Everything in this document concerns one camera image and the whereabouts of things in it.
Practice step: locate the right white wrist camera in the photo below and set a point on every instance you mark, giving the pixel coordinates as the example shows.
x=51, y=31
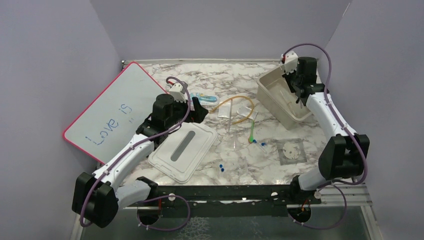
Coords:
x=288, y=62

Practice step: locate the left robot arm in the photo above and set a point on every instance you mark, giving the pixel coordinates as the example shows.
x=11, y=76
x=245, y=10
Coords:
x=98, y=196

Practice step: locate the clear zip bag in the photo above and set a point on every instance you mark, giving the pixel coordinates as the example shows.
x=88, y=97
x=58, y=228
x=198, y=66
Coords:
x=244, y=111
x=225, y=110

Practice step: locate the clear zip bag left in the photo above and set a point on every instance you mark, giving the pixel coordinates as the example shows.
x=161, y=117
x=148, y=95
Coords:
x=225, y=110

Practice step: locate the pink framed whiteboard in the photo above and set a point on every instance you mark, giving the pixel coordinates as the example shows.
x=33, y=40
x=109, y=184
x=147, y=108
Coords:
x=111, y=120

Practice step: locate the white plastic bin lid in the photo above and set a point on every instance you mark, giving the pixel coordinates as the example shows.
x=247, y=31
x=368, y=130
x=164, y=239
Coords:
x=182, y=151

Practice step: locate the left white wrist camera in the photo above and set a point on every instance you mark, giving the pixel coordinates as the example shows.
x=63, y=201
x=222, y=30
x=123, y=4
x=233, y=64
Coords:
x=178, y=92

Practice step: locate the beige plastic bin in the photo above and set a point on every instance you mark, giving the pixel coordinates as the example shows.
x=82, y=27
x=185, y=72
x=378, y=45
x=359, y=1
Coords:
x=268, y=85

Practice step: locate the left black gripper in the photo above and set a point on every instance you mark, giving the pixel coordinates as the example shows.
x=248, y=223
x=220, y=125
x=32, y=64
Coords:
x=199, y=113

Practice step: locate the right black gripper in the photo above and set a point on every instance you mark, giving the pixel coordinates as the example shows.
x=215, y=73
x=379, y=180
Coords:
x=287, y=77

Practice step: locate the clear zip bag right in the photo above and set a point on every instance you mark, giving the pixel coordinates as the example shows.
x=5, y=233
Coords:
x=244, y=111

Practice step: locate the green stirring stick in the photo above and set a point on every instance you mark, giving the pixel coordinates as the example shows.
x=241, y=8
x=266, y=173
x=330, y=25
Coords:
x=251, y=135

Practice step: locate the tan rubber tubing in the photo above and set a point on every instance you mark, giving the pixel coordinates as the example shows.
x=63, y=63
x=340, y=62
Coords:
x=236, y=97

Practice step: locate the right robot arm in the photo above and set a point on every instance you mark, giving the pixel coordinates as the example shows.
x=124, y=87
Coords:
x=344, y=155

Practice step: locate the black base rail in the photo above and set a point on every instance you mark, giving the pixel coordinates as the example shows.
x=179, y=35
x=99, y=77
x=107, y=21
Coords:
x=213, y=201

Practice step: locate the blue packaged item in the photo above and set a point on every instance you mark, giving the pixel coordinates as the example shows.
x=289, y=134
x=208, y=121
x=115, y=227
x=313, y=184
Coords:
x=206, y=99

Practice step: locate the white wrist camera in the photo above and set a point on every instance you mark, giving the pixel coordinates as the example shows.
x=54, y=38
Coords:
x=178, y=92
x=288, y=62

